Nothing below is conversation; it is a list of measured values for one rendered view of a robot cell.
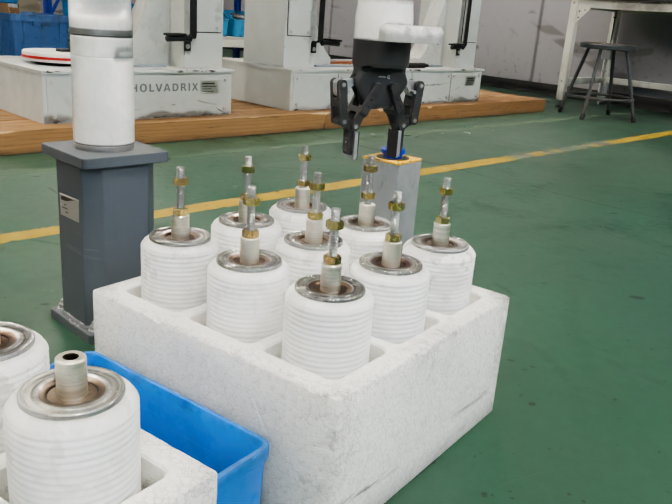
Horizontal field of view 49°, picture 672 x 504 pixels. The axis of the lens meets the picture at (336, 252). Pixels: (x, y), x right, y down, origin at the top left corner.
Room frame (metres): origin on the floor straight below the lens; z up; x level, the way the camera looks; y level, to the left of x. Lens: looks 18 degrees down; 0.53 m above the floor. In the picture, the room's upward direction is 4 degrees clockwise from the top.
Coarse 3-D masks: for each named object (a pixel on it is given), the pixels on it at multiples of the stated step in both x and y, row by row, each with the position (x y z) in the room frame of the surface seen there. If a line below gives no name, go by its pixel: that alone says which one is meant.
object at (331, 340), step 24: (288, 288) 0.73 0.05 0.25; (288, 312) 0.70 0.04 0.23; (312, 312) 0.68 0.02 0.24; (336, 312) 0.68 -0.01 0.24; (360, 312) 0.69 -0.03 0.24; (288, 336) 0.70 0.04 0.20; (312, 336) 0.68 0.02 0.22; (336, 336) 0.68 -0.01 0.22; (360, 336) 0.69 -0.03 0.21; (288, 360) 0.69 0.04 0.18; (312, 360) 0.68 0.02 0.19; (336, 360) 0.68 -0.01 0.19; (360, 360) 0.69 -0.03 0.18
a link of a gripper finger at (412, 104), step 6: (420, 84) 1.01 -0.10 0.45; (420, 90) 1.01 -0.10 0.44; (408, 96) 1.02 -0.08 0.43; (414, 96) 1.01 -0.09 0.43; (420, 96) 1.01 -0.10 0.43; (408, 102) 1.01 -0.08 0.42; (414, 102) 1.00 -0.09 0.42; (420, 102) 1.01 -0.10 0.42; (408, 108) 1.02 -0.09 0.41; (414, 108) 1.00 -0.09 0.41; (408, 114) 1.02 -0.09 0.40; (414, 114) 1.00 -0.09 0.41; (414, 120) 1.00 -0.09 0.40
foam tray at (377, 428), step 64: (128, 320) 0.80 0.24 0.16; (192, 320) 0.79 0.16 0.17; (448, 320) 0.83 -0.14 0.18; (192, 384) 0.74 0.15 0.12; (256, 384) 0.68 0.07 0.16; (320, 384) 0.65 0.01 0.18; (384, 384) 0.68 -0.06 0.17; (448, 384) 0.80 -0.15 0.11; (320, 448) 0.63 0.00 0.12; (384, 448) 0.69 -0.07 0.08
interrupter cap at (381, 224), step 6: (348, 216) 1.01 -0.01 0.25; (354, 216) 1.01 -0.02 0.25; (348, 222) 0.98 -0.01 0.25; (354, 222) 0.99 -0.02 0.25; (378, 222) 0.99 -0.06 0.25; (384, 222) 0.99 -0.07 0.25; (390, 222) 0.99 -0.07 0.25; (348, 228) 0.96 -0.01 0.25; (354, 228) 0.95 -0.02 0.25; (360, 228) 0.95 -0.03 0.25; (366, 228) 0.96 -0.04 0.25; (372, 228) 0.96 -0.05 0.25; (378, 228) 0.96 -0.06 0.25; (384, 228) 0.96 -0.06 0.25
